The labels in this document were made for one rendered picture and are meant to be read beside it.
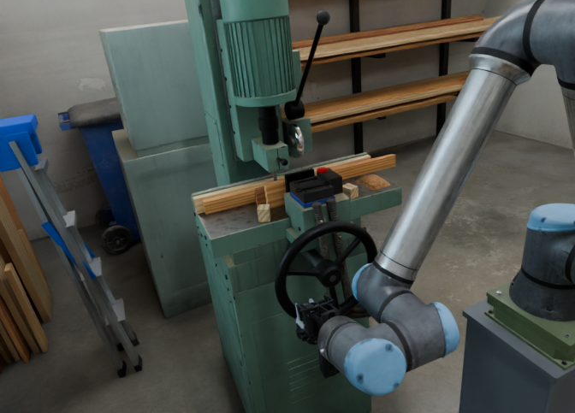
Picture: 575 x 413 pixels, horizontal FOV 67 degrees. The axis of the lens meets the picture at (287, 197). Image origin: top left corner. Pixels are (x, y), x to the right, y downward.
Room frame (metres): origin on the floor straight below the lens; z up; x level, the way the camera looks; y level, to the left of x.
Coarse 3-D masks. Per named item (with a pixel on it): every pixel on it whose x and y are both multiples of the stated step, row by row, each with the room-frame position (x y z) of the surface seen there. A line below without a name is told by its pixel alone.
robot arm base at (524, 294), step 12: (516, 276) 1.01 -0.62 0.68; (528, 276) 0.94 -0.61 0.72; (516, 288) 0.96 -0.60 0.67; (528, 288) 0.93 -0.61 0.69; (540, 288) 0.91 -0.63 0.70; (552, 288) 0.89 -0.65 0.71; (564, 288) 0.89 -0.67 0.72; (516, 300) 0.95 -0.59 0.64; (528, 300) 0.92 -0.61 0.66; (540, 300) 0.90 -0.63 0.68; (552, 300) 0.89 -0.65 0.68; (564, 300) 0.88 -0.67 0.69; (528, 312) 0.91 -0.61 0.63; (540, 312) 0.89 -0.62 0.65; (552, 312) 0.87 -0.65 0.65; (564, 312) 0.87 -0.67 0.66
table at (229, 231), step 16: (368, 192) 1.19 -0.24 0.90; (384, 192) 1.19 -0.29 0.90; (400, 192) 1.21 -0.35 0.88; (240, 208) 1.18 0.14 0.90; (256, 208) 1.17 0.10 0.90; (272, 208) 1.16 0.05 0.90; (352, 208) 1.15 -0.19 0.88; (368, 208) 1.17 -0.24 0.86; (384, 208) 1.19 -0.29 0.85; (208, 224) 1.10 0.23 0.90; (224, 224) 1.09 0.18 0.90; (240, 224) 1.08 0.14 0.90; (256, 224) 1.07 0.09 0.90; (272, 224) 1.07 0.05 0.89; (288, 224) 1.08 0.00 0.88; (208, 240) 1.05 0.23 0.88; (224, 240) 1.02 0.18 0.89; (240, 240) 1.04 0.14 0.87; (256, 240) 1.05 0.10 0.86; (272, 240) 1.07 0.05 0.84; (288, 240) 1.06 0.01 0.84
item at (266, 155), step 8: (256, 144) 1.27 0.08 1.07; (280, 144) 1.23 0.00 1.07; (256, 152) 1.28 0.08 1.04; (264, 152) 1.20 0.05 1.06; (272, 152) 1.20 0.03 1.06; (280, 152) 1.21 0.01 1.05; (256, 160) 1.30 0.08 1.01; (264, 160) 1.21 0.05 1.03; (272, 160) 1.20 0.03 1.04; (288, 160) 1.21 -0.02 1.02; (264, 168) 1.22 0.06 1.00; (272, 168) 1.20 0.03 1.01; (280, 168) 1.20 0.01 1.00
